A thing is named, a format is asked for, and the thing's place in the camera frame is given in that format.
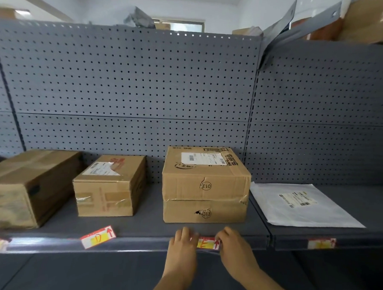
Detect person's left hand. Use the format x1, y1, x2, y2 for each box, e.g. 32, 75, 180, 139
164, 226, 202, 278

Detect person's right hand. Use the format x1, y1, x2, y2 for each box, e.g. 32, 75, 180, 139
214, 225, 261, 285

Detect white red yellow shelf tag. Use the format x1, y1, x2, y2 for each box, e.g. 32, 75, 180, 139
196, 236, 222, 252

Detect person's left forearm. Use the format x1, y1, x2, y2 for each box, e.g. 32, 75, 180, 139
142, 270, 197, 290

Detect person's right forearm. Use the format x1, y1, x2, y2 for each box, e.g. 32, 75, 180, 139
234, 264, 291, 290

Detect flat cardboard box with hole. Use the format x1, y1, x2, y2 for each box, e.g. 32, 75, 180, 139
162, 195, 251, 227

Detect wide grey metal shelf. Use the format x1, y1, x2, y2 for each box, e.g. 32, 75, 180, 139
0, 176, 272, 264

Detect cardboard box white shipping label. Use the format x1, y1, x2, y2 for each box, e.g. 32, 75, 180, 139
160, 142, 254, 210

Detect tilted white red shelf tag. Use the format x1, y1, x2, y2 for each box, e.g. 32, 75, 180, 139
79, 225, 117, 250

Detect medium cardboard box torn label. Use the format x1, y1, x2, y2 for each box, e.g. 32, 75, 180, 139
71, 153, 149, 220

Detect white plastic mailer bag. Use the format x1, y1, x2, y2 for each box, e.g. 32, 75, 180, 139
249, 176, 366, 235

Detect grey lower shelf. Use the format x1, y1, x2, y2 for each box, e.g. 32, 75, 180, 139
0, 239, 318, 290

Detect small red yellow shelf tag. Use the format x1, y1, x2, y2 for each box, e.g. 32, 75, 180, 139
307, 237, 338, 250

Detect large taped cardboard box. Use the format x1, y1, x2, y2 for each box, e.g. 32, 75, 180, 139
0, 147, 86, 231

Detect wide grey pegboard panel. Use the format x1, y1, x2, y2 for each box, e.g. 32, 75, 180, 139
0, 3, 271, 194

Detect window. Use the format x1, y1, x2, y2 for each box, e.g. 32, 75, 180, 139
152, 15, 207, 36

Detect crumpled grey plastic bag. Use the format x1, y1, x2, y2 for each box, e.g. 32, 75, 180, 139
122, 5, 156, 31

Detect grey plastic mailer bags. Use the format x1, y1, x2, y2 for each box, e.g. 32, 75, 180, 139
255, 0, 346, 70

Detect dark brown cardboard box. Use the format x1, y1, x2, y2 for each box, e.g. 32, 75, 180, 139
291, 15, 345, 43

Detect light brown cardboard box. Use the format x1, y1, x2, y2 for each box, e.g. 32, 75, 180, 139
335, 0, 383, 47

